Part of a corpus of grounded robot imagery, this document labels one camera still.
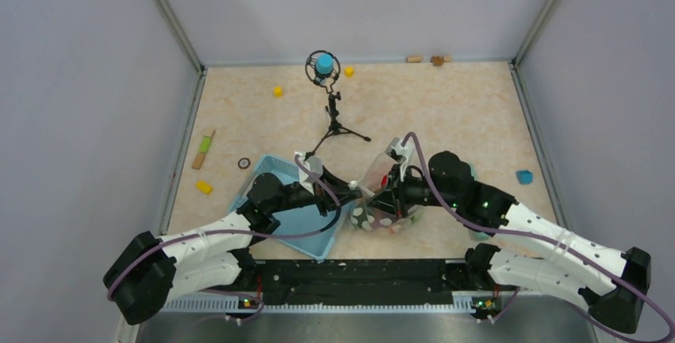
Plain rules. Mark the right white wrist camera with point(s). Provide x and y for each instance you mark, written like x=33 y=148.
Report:
x=401 y=153

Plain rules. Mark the yellow cube left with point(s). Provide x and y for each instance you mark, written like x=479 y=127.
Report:
x=277 y=92

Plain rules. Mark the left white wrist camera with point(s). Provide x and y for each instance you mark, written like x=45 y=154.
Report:
x=309 y=168

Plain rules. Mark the clear polka dot zip bag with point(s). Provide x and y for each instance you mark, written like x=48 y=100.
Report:
x=385 y=208

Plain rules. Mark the blue toy block right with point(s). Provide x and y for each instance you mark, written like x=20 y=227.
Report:
x=524 y=177

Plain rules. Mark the yellow cube near microphone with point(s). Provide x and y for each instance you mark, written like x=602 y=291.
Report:
x=349 y=72

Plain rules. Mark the teal plastic bottle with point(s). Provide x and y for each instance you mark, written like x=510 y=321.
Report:
x=475 y=235

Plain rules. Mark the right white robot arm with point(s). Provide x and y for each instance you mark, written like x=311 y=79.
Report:
x=607 y=284

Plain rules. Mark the green and wood toy block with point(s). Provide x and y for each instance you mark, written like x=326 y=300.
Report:
x=203 y=148

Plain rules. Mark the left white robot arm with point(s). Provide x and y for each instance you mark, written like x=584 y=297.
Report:
x=153 y=270

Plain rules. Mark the blue perforated plastic basket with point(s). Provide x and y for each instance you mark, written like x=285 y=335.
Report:
x=296 y=221

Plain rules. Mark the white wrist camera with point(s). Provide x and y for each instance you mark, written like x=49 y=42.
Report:
x=401 y=153
x=309 y=168

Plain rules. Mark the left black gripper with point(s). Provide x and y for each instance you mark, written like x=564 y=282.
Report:
x=345 y=191

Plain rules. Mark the wooden cork piece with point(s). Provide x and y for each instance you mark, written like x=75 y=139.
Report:
x=414 y=59

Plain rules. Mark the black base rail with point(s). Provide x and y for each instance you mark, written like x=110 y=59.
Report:
x=385 y=284

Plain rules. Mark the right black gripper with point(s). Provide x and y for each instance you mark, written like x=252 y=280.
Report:
x=396 y=196

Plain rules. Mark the brown wooden piece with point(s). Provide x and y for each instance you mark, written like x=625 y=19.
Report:
x=437 y=61

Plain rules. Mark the yellow block front left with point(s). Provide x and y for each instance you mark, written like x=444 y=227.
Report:
x=204 y=187

